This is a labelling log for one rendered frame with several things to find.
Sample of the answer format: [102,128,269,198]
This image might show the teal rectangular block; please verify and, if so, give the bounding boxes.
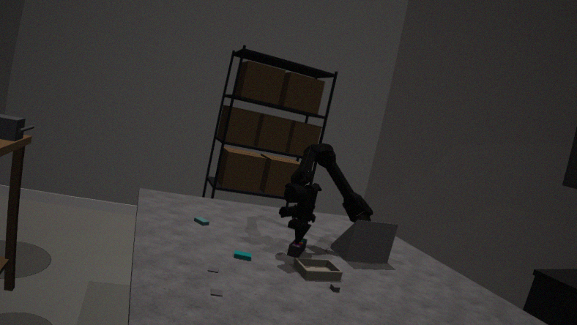
[234,250,252,261]
[194,217,209,225]

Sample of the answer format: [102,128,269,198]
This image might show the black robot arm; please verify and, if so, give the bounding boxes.
[279,143,373,223]

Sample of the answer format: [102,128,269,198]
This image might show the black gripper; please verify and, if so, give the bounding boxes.
[288,202,316,244]

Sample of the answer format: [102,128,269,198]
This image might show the beige square tray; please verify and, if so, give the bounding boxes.
[293,258,343,281]

